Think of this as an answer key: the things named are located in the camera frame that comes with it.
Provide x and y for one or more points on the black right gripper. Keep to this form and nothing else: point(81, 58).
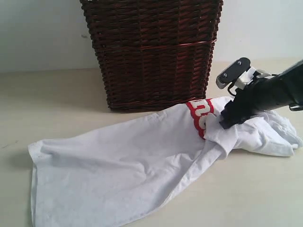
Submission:
point(246, 104)

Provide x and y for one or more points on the white t-shirt red lettering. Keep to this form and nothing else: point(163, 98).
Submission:
point(118, 174)

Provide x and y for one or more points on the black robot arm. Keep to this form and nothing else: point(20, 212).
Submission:
point(286, 87)

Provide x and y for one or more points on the dark brown wicker basket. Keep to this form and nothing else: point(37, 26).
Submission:
point(153, 54)

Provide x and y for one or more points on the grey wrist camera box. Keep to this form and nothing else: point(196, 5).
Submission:
point(240, 73)

